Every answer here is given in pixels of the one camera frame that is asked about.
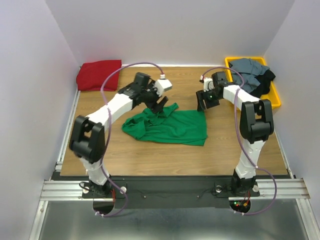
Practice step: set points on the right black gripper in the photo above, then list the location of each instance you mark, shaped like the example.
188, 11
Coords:
201, 95

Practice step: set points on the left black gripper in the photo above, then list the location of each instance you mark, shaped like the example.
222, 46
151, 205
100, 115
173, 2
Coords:
154, 106

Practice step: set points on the green t shirt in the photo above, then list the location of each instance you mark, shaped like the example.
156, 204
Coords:
170, 126

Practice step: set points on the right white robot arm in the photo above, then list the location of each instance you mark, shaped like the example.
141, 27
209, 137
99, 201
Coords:
253, 129

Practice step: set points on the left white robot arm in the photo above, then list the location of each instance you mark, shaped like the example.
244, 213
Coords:
90, 134

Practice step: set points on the grey blue t shirt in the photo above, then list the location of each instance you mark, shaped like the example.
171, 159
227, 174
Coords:
251, 71

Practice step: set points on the black t shirt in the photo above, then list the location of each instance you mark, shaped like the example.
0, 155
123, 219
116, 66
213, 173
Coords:
265, 83

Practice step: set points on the yellow plastic bin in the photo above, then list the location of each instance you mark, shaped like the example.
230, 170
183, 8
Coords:
273, 94

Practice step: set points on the folded red t shirt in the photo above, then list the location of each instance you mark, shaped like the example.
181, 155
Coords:
92, 75

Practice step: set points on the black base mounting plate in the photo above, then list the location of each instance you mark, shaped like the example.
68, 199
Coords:
169, 192

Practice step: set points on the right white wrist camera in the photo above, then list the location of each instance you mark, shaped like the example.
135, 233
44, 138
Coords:
207, 82

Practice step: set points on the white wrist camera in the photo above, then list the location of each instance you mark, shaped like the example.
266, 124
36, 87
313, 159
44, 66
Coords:
207, 82
162, 85

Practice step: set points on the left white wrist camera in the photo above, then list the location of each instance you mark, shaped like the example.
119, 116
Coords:
162, 85

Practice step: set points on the aluminium frame rail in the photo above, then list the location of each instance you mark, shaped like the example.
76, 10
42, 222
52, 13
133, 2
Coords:
71, 191

